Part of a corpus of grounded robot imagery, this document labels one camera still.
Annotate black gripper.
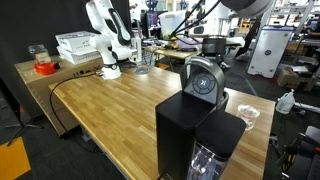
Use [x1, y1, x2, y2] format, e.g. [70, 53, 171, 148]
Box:
[201, 37, 231, 73]

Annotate black pod coffee maker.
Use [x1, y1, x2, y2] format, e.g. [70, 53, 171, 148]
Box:
[154, 55, 231, 180]

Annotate purple cloth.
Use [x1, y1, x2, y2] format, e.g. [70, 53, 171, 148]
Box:
[175, 36, 203, 51]

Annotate wooden background table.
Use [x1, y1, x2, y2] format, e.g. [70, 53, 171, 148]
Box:
[144, 46, 203, 71]

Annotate clear plastic storage bin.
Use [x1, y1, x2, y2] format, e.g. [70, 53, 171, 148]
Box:
[158, 9, 187, 41]

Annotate white panel cart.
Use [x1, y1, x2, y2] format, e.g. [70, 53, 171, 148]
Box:
[246, 24, 295, 79]

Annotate black computer monitor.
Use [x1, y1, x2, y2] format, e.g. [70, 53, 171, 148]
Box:
[139, 9, 159, 38]

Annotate clear plastic cup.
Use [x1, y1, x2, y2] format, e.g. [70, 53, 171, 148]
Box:
[236, 103, 261, 132]

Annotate small brown cardboard box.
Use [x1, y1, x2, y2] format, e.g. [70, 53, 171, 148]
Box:
[276, 66, 318, 92]

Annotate white plastic jug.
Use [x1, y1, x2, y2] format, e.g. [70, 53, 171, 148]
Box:
[275, 88, 296, 115]

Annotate white floor tube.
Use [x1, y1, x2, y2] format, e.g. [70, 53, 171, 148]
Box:
[293, 101, 320, 114]

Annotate clear water tank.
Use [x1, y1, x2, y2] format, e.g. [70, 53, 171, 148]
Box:
[186, 109, 247, 180]

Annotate black clamp stand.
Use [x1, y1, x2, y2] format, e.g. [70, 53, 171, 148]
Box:
[274, 125, 320, 180]

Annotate white flat carton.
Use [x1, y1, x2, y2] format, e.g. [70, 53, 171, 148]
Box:
[56, 45, 102, 65]
[54, 30, 99, 53]

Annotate orange tape roll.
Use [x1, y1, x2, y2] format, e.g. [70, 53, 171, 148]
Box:
[33, 61, 61, 76]

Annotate small clear plastic container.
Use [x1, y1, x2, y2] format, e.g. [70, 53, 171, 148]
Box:
[27, 44, 52, 64]

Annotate large cardboard box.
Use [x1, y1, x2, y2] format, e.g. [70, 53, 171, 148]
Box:
[14, 54, 105, 138]

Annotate black tripod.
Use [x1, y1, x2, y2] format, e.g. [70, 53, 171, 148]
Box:
[0, 76, 43, 148]

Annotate orange floor mat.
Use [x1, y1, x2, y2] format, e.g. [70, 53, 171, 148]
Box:
[0, 136, 32, 180]

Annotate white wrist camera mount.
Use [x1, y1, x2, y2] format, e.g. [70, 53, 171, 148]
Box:
[227, 35, 246, 48]

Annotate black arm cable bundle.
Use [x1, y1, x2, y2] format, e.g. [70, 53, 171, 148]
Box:
[169, 0, 222, 40]

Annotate white upright post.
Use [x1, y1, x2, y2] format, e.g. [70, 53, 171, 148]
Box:
[130, 19, 143, 66]

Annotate black power cable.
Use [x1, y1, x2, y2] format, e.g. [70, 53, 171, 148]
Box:
[48, 71, 102, 154]

